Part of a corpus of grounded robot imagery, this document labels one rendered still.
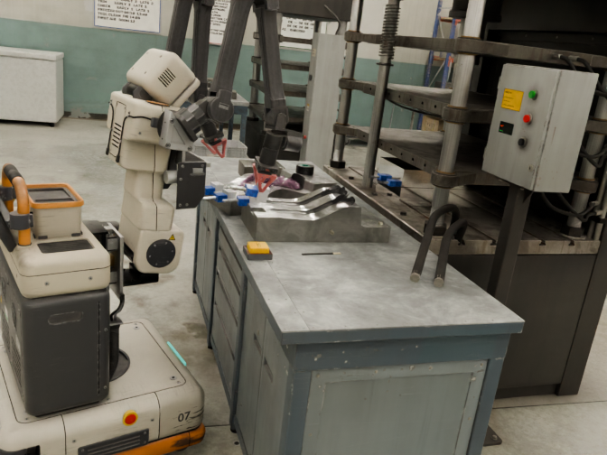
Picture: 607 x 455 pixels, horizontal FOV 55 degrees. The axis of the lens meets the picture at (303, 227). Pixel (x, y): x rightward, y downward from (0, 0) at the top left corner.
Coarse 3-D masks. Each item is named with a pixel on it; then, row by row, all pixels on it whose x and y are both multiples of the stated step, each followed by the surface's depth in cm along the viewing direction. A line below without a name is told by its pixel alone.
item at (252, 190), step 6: (234, 186) 199; (246, 186) 201; (252, 186) 202; (264, 186) 201; (246, 192) 199; (252, 192) 200; (258, 192) 200; (264, 192) 200; (258, 198) 201; (264, 198) 201
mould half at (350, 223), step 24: (312, 192) 227; (264, 216) 198; (288, 216) 203; (312, 216) 206; (336, 216) 205; (360, 216) 208; (264, 240) 200; (288, 240) 203; (312, 240) 205; (336, 240) 208; (360, 240) 211; (384, 240) 214
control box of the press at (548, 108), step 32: (512, 64) 208; (512, 96) 206; (544, 96) 191; (576, 96) 190; (512, 128) 206; (544, 128) 191; (576, 128) 194; (512, 160) 206; (544, 160) 194; (576, 160) 198; (512, 192) 213; (512, 224) 214; (512, 256) 219
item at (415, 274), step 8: (432, 224) 206; (432, 232) 203; (424, 240) 197; (424, 248) 192; (416, 256) 189; (424, 256) 189; (416, 264) 185; (424, 264) 187; (416, 272) 181; (416, 280) 180
